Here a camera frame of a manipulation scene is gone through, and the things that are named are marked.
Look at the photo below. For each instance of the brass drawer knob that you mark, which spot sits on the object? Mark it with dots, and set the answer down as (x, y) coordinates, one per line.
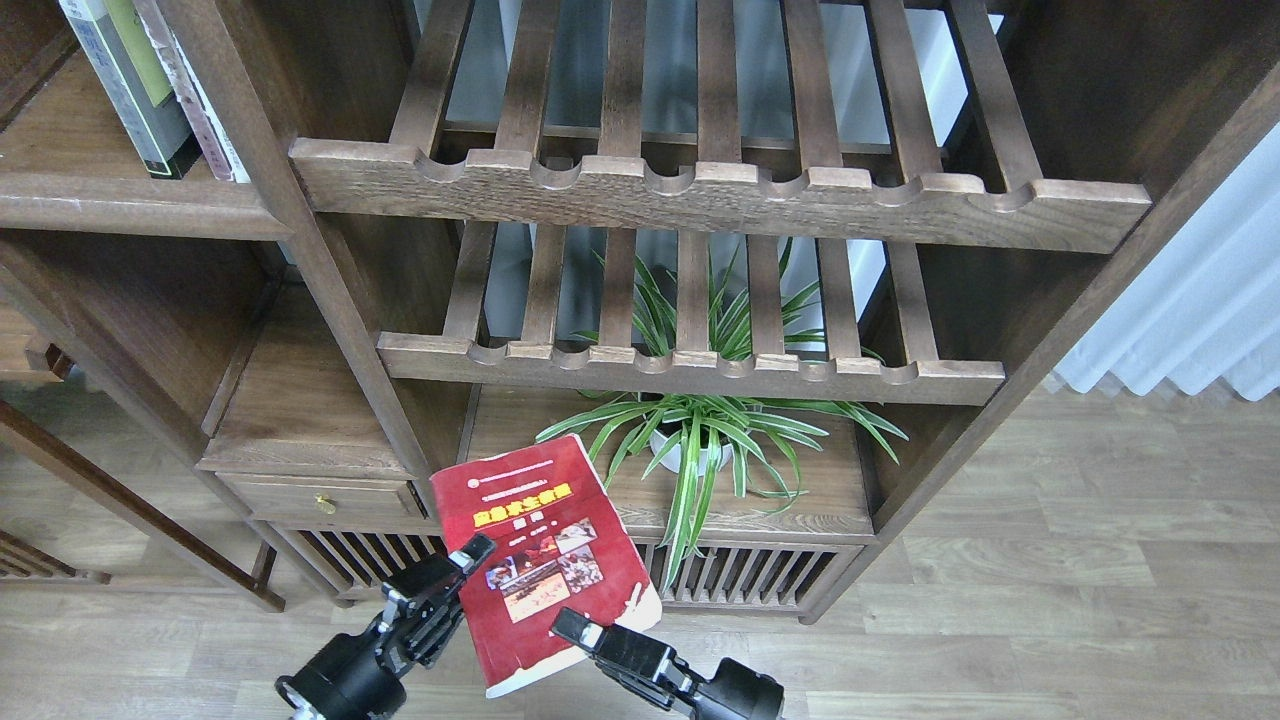
(324, 503)

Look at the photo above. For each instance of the dark wooden bookshelf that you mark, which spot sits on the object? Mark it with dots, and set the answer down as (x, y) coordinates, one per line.
(928, 202)

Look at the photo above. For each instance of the green and black book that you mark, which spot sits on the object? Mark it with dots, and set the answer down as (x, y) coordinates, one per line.
(143, 96)

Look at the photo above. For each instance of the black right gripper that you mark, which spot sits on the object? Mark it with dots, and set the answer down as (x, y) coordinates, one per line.
(652, 670)

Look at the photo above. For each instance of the green spider plant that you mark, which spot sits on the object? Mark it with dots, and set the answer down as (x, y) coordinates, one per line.
(742, 421)

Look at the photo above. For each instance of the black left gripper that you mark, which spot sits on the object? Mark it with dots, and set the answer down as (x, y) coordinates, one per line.
(346, 680)

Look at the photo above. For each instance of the white lavender cover book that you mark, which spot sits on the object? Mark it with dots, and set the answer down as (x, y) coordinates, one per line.
(85, 18)

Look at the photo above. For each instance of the upright book in shelf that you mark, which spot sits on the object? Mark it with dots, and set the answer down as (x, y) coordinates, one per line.
(219, 152)

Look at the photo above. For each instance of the white plant pot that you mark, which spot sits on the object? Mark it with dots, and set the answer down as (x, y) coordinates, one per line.
(669, 450)

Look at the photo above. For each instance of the red cover book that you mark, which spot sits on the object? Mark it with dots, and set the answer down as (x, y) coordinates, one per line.
(559, 542)

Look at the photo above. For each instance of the white pleated curtain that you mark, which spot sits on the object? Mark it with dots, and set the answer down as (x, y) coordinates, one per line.
(1205, 312)

